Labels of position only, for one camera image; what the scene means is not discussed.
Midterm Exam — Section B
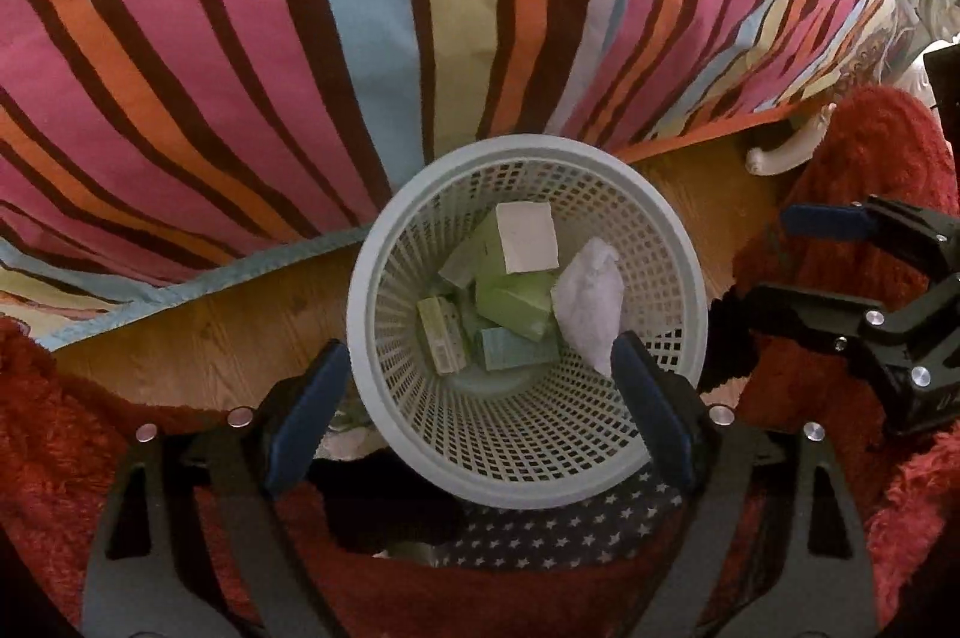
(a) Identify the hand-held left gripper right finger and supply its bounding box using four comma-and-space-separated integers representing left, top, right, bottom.
609, 330, 880, 638

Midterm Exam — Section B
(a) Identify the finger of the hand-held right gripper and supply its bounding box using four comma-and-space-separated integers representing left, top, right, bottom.
778, 195, 960, 280
739, 280, 912, 380

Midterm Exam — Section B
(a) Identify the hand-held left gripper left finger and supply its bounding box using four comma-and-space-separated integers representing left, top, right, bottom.
81, 338, 353, 638

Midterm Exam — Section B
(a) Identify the white plastic mesh basket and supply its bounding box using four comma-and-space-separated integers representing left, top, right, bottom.
346, 134, 710, 510

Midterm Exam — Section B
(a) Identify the red fluffy cloth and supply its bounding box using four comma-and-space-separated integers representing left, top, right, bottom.
0, 86, 960, 638

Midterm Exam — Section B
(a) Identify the crumpled white tissue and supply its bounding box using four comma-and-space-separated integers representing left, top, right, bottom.
551, 236, 627, 378

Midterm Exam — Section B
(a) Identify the dark star-print cloth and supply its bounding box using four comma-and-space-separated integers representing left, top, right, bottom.
442, 477, 687, 571

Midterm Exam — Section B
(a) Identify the pale blue box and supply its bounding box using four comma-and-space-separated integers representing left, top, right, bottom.
476, 327, 561, 374

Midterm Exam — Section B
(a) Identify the green yellow patterned box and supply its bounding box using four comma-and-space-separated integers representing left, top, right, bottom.
416, 295, 475, 376

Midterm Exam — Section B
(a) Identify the light green box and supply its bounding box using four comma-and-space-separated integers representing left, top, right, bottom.
474, 269, 557, 343

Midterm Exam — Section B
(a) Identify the green box with white end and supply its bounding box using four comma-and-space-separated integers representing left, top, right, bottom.
439, 201, 562, 290

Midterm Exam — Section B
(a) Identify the striped bed cover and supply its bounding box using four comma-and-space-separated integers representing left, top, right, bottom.
0, 0, 912, 354

